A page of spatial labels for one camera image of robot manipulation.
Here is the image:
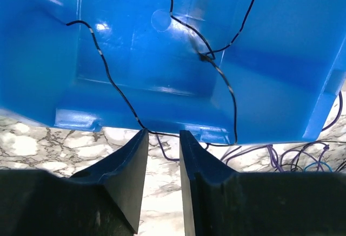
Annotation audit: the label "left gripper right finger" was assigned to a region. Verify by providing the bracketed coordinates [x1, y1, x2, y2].
[179, 130, 345, 235]

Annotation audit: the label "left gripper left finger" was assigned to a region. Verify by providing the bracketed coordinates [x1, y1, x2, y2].
[1, 129, 149, 235]

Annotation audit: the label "blue purple wires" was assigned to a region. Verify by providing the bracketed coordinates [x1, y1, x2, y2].
[155, 89, 346, 173]

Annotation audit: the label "blue bin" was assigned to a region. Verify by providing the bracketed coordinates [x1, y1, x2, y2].
[1, 0, 345, 144]

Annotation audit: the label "thin black wire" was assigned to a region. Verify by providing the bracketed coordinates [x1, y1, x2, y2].
[65, 0, 267, 146]

